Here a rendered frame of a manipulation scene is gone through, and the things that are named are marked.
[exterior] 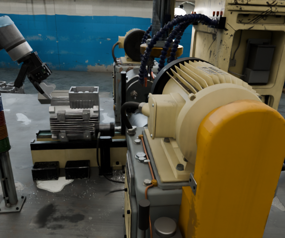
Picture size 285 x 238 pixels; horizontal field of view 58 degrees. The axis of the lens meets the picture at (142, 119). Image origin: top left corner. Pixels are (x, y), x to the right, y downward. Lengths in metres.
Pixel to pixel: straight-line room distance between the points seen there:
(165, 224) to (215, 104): 0.23
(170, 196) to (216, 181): 0.12
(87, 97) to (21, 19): 6.34
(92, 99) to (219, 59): 0.53
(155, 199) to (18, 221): 0.62
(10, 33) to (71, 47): 5.82
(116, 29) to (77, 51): 1.16
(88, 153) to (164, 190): 0.73
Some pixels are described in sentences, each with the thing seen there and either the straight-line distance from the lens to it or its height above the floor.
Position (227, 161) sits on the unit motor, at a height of 1.27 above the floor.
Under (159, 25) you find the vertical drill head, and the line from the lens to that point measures 1.07.
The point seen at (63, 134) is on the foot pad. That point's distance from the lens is 1.12.
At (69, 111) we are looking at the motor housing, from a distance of 1.11.
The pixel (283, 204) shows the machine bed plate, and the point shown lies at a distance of 1.17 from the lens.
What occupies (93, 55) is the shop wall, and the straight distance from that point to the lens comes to 6.85.
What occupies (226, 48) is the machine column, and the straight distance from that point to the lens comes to 1.02.
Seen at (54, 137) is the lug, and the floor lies 0.96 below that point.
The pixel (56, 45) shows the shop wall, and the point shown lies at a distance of 7.09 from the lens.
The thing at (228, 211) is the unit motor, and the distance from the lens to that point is 0.44.
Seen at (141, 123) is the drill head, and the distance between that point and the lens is 0.82.
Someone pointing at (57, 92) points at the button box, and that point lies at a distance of 1.36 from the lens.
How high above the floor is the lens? 1.46
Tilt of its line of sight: 22 degrees down
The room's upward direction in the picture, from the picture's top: 2 degrees clockwise
